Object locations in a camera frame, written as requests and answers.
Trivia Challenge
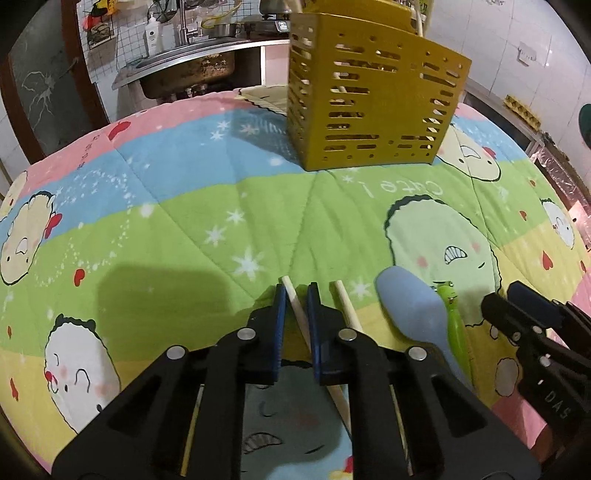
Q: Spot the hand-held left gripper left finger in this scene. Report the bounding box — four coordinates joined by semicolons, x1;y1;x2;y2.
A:
51;282;289;480

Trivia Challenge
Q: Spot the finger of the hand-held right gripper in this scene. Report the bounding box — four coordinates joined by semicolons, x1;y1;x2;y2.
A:
480;292;548;345
506;281;562;326

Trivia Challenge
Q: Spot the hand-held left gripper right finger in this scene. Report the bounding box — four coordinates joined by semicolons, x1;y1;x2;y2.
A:
307;282;542;480

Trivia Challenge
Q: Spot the green frog utensil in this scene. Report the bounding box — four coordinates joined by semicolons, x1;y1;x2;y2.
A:
433;280;473;371

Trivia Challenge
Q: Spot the light blue plastic spoon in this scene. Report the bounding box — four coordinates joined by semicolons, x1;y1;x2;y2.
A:
374;266;474;387

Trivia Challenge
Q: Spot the yellow perforated utensil holder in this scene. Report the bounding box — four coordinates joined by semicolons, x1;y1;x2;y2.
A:
287;0;473;172

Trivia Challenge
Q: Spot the side table with plastic cover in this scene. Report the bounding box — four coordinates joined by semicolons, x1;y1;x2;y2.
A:
530;133;591;219

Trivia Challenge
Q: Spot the colourful cartoon printed blanket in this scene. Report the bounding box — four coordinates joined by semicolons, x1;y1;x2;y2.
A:
0;85;591;480

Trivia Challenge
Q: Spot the yellow egg carton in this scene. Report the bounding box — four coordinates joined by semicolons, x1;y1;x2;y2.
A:
503;94;542;130

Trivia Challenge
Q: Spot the steel kitchen counter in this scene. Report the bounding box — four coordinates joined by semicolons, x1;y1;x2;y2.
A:
465;87;542;149

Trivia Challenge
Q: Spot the steel sink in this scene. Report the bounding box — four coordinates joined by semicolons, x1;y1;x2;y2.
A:
113;36;293;100

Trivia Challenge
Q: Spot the gas stove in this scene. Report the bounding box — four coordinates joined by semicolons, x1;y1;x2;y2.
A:
242;14;292;36

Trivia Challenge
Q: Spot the small steel pot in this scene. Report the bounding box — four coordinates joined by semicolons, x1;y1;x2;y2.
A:
209;20;241;38

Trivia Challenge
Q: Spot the steel faucet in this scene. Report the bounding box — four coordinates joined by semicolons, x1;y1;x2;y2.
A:
177;0;204;45

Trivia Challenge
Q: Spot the white soap bottle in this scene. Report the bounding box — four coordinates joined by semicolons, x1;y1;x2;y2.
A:
143;13;163;54

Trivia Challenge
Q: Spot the brown door with frosted glass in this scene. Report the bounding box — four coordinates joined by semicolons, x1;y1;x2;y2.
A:
0;0;105;160

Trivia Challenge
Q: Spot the small hanging picture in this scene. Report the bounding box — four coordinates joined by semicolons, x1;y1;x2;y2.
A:
87;20;115;50

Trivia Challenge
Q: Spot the yellow and black hanging toy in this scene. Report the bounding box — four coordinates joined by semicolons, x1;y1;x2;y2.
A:
84;0;116;20

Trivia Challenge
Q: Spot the green round board with handle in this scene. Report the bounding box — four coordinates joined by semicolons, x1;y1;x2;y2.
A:
577;103;591;149

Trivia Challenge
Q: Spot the yellow hose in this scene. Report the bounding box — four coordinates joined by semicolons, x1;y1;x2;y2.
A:
202;2;241;29

